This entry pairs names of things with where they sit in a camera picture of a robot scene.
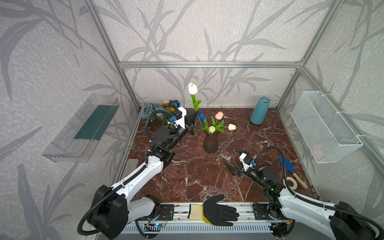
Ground blue tulip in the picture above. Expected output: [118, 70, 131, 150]
[199, 113, 211, 135]

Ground cream tulip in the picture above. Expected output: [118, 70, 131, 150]
[221, 124, 237, 131]

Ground pink tulip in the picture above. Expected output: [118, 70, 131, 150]
[212, 112, 225, 133]

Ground pale white tulip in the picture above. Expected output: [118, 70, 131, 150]
[188, 83, 201, 112]

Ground pink glass vase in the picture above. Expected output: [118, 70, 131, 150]
[203, 134, 219, 154]

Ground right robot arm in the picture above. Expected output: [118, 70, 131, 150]
[225, 150, 384, 240]

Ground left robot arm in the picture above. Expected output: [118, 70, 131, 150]
[77, 107, 199, 240]

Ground teal ceramic vase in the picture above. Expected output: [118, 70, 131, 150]
[250, 97, 271, 125]

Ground dusty blue rose bunch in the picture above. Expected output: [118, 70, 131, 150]
[140, 100, 180, 126]

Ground blue hand trowel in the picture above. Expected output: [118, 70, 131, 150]
[280, 157, 308, 189]

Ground white tape roll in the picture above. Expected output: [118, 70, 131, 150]
[283, 177, 298, 191]

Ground grey sharpening stone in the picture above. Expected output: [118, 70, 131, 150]
[122, 159, 140, 177]

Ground black work glove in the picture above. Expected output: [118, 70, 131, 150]
[188, 195, 240, 227]

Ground clear acrylic shelf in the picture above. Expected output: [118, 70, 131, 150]
[42, 94, 120, 163]

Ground small circuit board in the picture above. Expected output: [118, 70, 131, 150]
[145, 222, 167, 232]

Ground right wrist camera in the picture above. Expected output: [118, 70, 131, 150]
[240, 153, 256, 172]

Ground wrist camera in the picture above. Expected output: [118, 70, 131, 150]
[240, 153, 256, 172]
[168, 107, 187, 129]

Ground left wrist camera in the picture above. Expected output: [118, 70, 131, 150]
[168, 107, 187, 129]

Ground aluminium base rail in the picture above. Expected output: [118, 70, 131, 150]
[86, 201, 289, 224]

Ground white wire basket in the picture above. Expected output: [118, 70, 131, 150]
[291, 91, 364, 164]

